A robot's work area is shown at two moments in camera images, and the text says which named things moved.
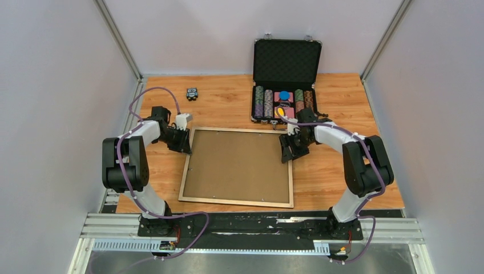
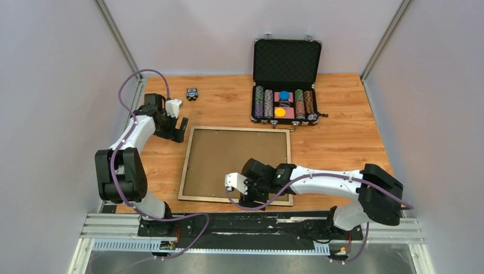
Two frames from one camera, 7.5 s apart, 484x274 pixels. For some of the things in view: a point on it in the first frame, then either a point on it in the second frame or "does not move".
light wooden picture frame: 290,205 does not move
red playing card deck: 277,97 does not move
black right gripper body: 300,143 -> 258,193
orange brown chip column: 308,99 does not move
